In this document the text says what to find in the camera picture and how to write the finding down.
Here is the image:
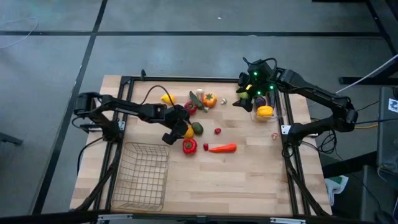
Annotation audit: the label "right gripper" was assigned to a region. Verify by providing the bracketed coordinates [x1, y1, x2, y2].
[232, 58, 278, 113]

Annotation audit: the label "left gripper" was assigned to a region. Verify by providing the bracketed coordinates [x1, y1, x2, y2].
[162, 105, 191, 146]

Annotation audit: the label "green pea pod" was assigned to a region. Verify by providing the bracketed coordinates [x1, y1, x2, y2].
[238, 83, 253, 100]

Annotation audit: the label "large red bell pepper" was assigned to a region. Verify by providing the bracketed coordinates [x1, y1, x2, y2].
[182, 138, 198, 156]

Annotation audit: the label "green avocado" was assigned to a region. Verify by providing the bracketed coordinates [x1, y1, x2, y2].
[191, 121, 205, 136]

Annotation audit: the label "yellow bell pepper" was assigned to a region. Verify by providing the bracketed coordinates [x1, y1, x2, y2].
[256, 105, 274, 121]

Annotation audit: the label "red tomato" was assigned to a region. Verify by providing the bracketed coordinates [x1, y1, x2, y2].
[183, 101, 198, 116]

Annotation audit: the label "yellow lemon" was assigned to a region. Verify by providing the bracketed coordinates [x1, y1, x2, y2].
[160, 93, 177, 106]

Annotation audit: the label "orange tomato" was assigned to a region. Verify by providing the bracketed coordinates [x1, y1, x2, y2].
[201, 92, 218, 109]

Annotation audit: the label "dark green cucumber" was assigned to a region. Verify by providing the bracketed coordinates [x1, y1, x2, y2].
[188, 90, 206, 112]

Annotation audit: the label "orange carrot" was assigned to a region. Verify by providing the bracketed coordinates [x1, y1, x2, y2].
[208, 142, 238, 154]

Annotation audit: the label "clear plastic container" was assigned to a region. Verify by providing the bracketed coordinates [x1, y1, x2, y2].
[250, 88, 287, 123]

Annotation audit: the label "white green bag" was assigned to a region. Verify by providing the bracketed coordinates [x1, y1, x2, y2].
[324, 175, 349, 207]

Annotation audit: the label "grey equipment box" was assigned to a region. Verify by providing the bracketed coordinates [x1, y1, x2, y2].
[377, 86, 398, 175]

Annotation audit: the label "dark grey cabinet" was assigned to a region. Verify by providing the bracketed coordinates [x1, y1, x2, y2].
[360, 164, 398, 224]

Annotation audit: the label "black floor object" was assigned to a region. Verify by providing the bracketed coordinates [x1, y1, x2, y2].
[0, 131, 24, 146]

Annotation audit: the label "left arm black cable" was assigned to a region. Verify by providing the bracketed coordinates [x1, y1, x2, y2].
[139, 84, 175, 108]

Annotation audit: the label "black aluminium table frame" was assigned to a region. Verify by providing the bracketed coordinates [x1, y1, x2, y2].
[93, 75, 312, 218]

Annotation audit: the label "wire mesh basket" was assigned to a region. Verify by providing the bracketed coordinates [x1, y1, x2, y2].
[110, 142, 172, 213]

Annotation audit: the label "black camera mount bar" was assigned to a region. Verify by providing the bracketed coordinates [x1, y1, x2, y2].
[0, 208, 377, 224]

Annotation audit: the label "black diagonal frame strut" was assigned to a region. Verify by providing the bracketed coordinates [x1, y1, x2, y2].
[73, 149, 121, 212]
[284, 146, 331, 217]

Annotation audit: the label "coiled black cables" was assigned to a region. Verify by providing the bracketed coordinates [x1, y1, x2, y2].
[317, 129, 338, 156]

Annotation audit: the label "black desk frame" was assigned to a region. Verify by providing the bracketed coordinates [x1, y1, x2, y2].
[312, 0, 398, 85]

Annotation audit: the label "thick white cable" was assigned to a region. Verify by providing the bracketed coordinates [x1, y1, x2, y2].
[335, 54, 398, 95]

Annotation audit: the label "black power cable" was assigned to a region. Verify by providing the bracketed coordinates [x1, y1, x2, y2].
[354, 117, 398, 125]

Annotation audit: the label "thin white floor cable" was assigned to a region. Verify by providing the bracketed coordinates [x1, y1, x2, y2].
[0, 17, 39, 50]

